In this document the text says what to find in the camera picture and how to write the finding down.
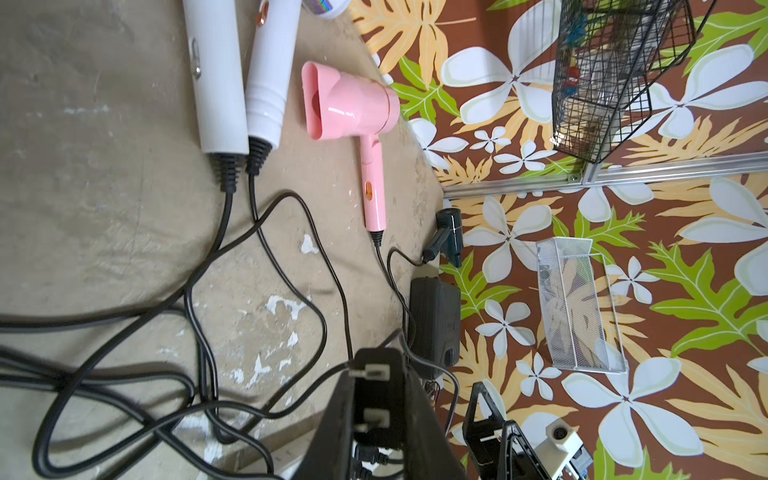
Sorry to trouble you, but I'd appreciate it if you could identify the black cable with plug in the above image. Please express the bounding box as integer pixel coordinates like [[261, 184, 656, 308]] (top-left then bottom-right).
[[0, 293, 409, 480]]

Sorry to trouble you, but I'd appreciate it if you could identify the black plastic tool case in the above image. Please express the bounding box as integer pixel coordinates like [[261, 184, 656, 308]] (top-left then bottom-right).
[[409, 277, 461, 367]]

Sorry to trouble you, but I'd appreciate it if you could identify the black hair dryer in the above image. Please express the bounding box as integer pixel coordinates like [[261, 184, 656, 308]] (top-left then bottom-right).
[[421, 207, 463, 269]]

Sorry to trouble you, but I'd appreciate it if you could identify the black dryer power cable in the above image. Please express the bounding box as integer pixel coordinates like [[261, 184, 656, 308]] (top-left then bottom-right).
[[385, 247, 460, 433]]

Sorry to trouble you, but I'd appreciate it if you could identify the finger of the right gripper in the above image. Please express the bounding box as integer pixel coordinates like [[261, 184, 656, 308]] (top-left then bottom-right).
[[462, 382, 504, 479], [496, 420, 549, 480]]

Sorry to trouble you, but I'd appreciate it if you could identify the white mesh basket right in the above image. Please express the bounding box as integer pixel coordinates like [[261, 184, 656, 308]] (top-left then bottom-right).
[[536, 237, 629, 375]]

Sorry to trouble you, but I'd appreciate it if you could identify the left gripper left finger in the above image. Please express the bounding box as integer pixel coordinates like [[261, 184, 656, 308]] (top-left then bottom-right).
[[292, 372, 356, 480]]

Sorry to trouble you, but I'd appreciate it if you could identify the pink hair dryer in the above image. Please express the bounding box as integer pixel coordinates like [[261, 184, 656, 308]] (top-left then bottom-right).
[[301, 61, 400, 247]]

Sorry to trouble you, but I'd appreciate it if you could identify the black wire basket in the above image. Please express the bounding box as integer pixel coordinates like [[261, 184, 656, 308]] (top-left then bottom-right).
[[552, 1, 700, 165]]

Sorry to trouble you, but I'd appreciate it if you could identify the white hair dryer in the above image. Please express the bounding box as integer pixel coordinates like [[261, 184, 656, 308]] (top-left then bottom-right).
[[245, 0, 302, 176], [182, 0, 249, 194]]

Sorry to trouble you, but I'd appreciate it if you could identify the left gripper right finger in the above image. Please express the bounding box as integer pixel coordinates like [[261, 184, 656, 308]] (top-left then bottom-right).
[[403, 367, 466, 480]]

